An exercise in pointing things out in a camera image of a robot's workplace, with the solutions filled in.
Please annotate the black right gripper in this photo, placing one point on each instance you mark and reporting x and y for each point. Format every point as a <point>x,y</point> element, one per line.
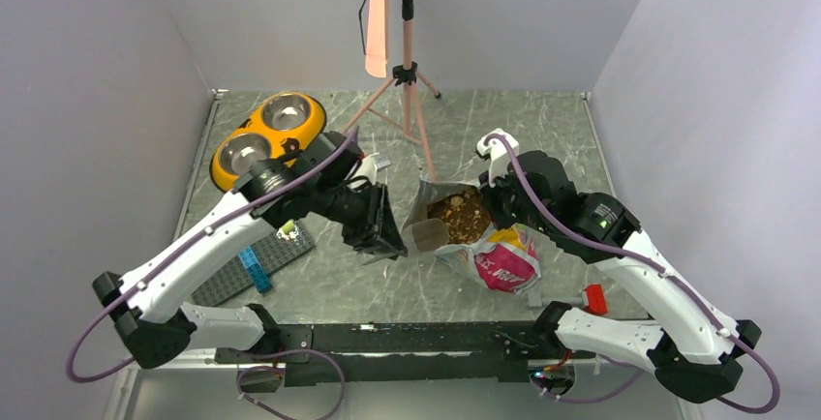
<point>491,193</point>

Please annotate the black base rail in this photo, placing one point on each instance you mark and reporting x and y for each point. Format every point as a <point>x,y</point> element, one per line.
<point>502,350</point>

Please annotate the grey building baseplate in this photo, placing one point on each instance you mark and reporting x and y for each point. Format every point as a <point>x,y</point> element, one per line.
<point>274,252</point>

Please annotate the pet food bag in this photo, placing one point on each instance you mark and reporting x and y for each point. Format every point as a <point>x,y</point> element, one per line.
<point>501,260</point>

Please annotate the yellow double pet bowl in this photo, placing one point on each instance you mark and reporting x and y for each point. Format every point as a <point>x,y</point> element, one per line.
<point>282,123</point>

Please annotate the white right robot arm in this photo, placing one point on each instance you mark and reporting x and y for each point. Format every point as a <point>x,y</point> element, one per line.
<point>690,347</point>

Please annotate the red clamp block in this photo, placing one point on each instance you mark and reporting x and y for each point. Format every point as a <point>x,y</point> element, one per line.
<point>594,300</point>

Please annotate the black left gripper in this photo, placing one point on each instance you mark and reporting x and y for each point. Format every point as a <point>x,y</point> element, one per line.
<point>378,231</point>

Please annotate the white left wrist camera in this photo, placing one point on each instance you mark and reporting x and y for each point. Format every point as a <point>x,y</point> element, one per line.
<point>367,171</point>

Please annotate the pet food kibble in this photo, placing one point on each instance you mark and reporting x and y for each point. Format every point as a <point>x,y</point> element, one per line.
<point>464,217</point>

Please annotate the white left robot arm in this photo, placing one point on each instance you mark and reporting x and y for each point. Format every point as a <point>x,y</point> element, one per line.
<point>149,306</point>

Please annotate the pink tripod stand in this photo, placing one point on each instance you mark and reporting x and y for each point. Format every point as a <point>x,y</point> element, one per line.
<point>408,77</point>

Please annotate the blue building brick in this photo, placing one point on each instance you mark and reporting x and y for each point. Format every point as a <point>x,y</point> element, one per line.
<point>254,270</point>

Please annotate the pink light panel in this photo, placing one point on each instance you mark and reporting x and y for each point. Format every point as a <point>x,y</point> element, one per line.
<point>372,16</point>

